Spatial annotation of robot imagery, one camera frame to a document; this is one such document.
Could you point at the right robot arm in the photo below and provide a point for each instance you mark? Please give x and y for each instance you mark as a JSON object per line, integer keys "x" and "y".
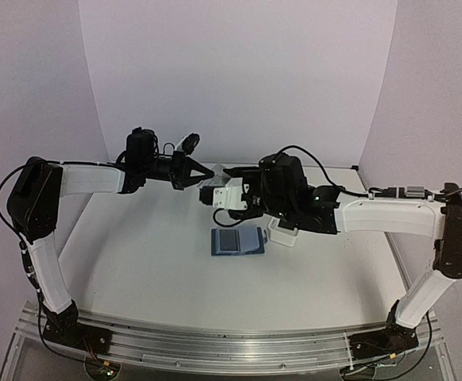
{"x": 324, "y": 282}

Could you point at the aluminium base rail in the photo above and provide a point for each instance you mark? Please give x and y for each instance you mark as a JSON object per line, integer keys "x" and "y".
{"x": 208, "y": 351}

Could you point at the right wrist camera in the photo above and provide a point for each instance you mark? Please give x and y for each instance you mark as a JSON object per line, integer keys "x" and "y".
{"x": 228, "y": 197}

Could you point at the white plastic tray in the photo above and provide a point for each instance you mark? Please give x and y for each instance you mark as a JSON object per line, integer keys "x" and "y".
{"x": 280, "y": 235}

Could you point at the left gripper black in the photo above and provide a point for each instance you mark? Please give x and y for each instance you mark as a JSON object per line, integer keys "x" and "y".
{"x": 180, "y": 170}

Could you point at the black VIP credit card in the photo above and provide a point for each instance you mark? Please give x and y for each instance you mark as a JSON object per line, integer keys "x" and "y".
{"x": 228, "y": 241}

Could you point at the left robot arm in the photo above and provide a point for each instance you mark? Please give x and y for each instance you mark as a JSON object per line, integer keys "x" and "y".
{"x": 32, "y": 211}

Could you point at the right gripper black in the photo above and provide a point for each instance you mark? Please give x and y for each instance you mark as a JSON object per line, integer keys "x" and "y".
{"x": 248, "y": 173}

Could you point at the blue leather card holder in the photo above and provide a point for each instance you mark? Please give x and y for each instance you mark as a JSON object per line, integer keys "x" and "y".
{"x": 252, "y": 241}

